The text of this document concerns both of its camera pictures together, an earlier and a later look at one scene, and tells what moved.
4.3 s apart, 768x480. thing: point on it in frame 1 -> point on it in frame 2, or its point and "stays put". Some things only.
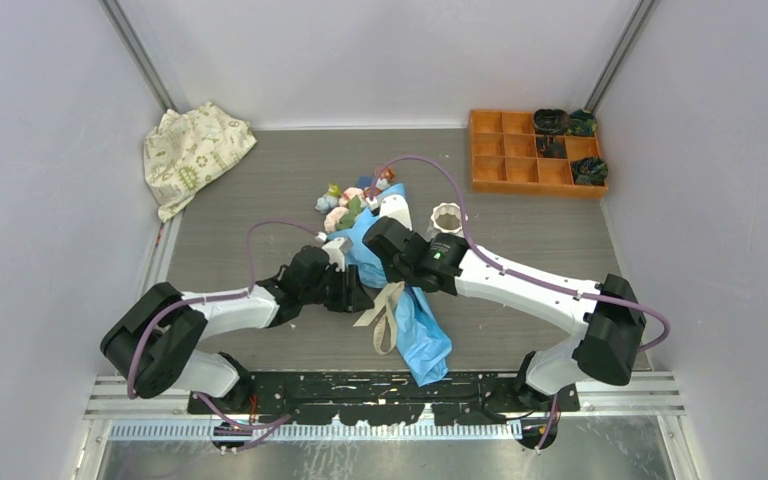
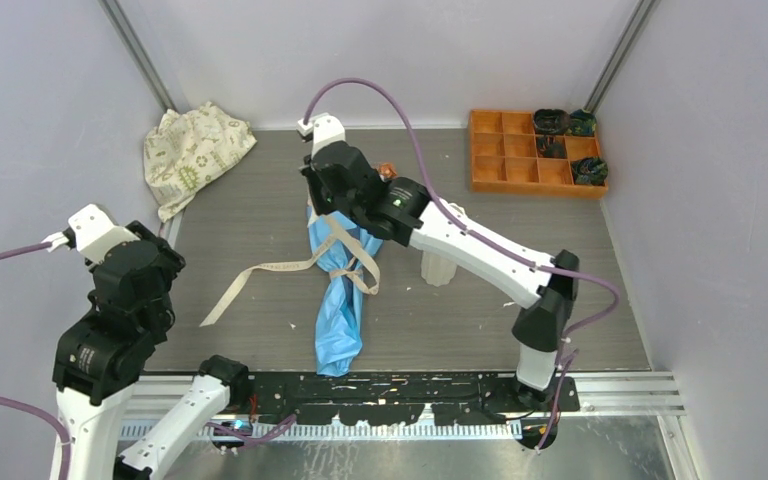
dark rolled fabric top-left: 551,121 stays put
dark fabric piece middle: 552,147 stays put
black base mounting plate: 386,398 stays put
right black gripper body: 395,275 -> 323,202
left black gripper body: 339,292 -> 175,260
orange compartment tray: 505,159 stays put
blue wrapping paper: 426,346 -> 343,249
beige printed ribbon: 389,300 -> 365,272
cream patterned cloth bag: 186,151 stays put
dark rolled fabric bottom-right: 589,171 stays put
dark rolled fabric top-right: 582,123 stays put
